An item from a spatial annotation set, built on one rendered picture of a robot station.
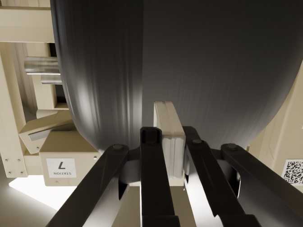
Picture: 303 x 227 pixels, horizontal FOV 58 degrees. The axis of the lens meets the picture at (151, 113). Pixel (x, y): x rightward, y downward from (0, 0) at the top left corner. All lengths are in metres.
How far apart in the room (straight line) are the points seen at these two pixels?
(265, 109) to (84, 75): 0.22
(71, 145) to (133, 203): 2.67
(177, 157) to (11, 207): 3.70
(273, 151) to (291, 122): 0.08
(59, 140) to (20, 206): 2.85
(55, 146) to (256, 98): 0.75
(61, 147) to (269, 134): 0.63
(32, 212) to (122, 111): 3.40
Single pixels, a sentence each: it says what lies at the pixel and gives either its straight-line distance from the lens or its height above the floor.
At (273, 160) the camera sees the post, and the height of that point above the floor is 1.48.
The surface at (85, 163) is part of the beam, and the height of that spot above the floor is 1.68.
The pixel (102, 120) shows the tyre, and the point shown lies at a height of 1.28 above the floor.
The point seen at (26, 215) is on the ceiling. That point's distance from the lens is 3.68.
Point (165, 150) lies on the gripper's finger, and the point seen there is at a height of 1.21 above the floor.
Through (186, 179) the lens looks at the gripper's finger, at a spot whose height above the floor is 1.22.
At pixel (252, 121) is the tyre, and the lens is 0.36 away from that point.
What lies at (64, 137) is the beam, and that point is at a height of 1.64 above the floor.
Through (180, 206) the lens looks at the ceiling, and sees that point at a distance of 3.56.
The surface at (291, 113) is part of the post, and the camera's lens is 0.62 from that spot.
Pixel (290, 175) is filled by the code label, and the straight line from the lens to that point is 0.71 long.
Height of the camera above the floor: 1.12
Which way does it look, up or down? 27 degrees up
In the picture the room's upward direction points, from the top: 178 degrees counter-clockwise
